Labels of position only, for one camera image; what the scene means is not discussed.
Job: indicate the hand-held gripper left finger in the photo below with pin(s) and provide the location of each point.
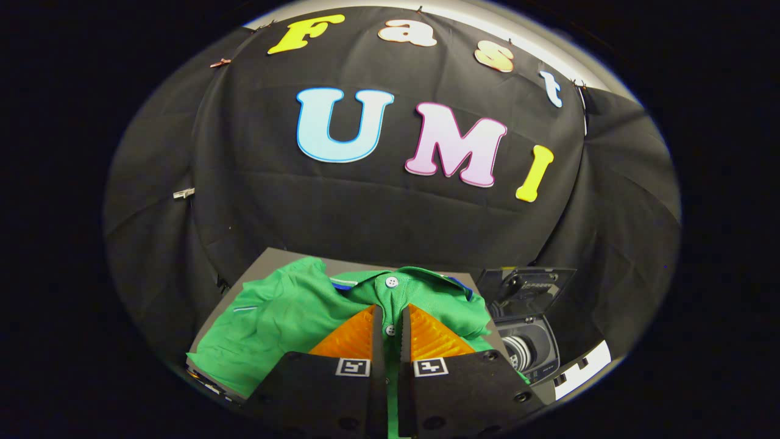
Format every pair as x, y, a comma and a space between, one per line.
323, 396

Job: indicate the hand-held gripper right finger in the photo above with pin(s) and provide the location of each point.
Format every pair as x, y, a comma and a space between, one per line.
463, 396

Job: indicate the green polo shirt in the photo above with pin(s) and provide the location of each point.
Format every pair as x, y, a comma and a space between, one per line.
274, 323

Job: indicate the grey washing machine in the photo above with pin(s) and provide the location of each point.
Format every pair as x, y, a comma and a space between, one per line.
539, 350

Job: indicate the white and black board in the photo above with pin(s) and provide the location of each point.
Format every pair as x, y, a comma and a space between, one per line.
585, 369

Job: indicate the black backdrop cloth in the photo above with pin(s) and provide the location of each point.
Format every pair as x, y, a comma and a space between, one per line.
378, 213

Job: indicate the white tag clip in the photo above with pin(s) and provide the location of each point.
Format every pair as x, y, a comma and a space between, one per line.
183, 193

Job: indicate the red clip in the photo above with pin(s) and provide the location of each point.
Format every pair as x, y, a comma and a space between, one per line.
220, 62

